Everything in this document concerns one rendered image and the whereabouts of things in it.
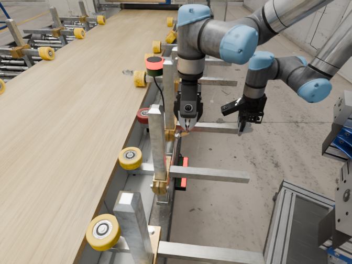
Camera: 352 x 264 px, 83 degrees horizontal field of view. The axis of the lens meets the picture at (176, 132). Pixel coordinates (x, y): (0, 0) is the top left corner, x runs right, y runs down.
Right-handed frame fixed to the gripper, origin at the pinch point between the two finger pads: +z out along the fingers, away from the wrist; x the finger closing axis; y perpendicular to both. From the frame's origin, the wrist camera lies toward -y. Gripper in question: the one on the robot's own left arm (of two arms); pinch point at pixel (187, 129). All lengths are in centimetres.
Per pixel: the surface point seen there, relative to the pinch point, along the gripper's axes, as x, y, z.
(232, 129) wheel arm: -19.1, 16.5, 12.7
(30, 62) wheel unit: 115, 75, 13
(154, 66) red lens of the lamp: 12.1, 11.3, -16.4
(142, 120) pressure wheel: 19.6, 13.9, 9.1
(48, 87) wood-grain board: 75, 35, 9
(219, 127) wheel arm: -13.6, 17.0, 12.1
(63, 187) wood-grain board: 35.1, -21.6, 7.8
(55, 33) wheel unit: 117, 114, 5
